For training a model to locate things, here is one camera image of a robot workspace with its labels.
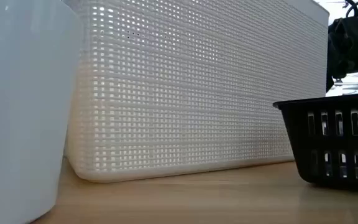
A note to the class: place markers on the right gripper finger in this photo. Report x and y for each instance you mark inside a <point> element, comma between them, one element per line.
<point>330,79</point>

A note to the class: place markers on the small black slotted basket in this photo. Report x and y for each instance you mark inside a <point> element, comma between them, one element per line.
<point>297,140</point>

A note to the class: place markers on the large white woven basket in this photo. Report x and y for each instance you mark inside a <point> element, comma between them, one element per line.
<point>197,93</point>

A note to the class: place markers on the translucent plastic bin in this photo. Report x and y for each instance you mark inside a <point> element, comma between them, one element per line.
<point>20,109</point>

